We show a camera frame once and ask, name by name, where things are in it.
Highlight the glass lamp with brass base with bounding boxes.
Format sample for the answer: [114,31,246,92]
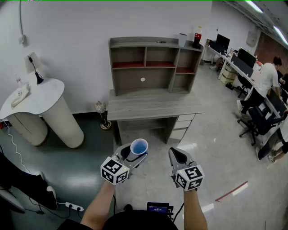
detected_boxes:
[94,100,112,130]

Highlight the red floor tape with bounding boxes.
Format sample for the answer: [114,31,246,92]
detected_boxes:
[215,181,248,202]

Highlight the pale storage drawer unit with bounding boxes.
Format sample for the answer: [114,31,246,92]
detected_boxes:
[220,65,237,85]

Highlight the black chest-mounted screen device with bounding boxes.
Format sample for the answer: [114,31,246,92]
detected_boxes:
[147,202,175,222]

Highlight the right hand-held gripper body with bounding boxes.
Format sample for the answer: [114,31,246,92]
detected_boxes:
[172,160,204,192]

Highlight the person's black shirt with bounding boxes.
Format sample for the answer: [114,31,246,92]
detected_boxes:
[57,210,178,230]

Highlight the black computer monitor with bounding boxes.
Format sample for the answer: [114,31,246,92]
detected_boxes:
[216,33,230,53]
[237,48,257,69]

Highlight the grey wooden shelf unit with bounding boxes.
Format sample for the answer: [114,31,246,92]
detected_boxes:
[108,36,204,97]

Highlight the dark desk partition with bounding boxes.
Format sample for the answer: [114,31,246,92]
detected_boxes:
[231,55,254,77]
[209,40,225,54]

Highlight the long white office desk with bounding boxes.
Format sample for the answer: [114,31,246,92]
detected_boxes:
[203,44,288,119]

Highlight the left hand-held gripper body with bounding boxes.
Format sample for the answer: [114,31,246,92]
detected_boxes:
[100,154,140,186]

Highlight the blue plastic cup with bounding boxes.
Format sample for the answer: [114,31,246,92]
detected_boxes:
[130,138,149,157]

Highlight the person's right forearm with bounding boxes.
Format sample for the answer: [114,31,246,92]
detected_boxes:
[183,190,209,230]

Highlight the white power cable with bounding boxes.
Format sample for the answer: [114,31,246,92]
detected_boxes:
[4,121,32,175]

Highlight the white pedestal table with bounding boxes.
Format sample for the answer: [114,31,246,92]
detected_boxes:
[0,78,85,149]

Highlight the black lamp with white shade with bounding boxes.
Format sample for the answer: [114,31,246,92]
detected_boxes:
[24,52,45,85]

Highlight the grey wall conduit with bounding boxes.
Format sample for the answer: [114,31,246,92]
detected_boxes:
[19,0,26,36]

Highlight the white wall panel box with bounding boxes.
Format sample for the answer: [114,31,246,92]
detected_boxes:
[246,30,256,45]

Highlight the black office chair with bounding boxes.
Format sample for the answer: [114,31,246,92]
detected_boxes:
[233,74,253,98]
[237,105,288,146]

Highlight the ceiling tube light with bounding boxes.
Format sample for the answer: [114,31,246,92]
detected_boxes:
[244,0,264,13]
[273,26,288,44]

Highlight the white power strip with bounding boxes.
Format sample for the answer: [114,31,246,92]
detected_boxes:
[65,201,84,212]

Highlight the person's left forearm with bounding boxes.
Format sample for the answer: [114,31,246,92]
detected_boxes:
[80,181,117,230]

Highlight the cola bottle with red label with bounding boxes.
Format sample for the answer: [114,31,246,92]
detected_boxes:
[192,26,203,49]

